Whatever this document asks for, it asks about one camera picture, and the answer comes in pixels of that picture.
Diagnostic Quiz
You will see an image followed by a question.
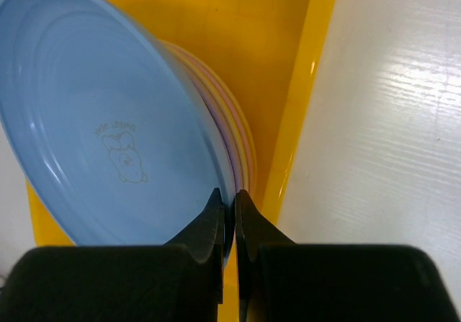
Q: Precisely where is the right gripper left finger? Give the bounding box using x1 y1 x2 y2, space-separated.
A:
1 189 225 321

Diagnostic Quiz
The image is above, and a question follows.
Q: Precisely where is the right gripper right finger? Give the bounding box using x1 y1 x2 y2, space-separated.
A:
235 191 460 321

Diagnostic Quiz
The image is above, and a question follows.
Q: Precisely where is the light orange plate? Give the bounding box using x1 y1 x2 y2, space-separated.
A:
184 52 257 195

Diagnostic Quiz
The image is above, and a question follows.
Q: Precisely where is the orange-yellow plate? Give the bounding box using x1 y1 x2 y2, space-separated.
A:
176 46 253 195

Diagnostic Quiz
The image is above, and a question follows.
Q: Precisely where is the blue plate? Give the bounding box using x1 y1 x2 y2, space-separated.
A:
1 0 236 246

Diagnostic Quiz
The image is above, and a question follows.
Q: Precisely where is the purple plate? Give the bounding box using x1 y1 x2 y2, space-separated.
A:
169 43 248 193
161 40 248 190

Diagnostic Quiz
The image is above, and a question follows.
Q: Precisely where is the yellow plastic bin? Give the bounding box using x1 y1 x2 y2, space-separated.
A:
24 0 343 322

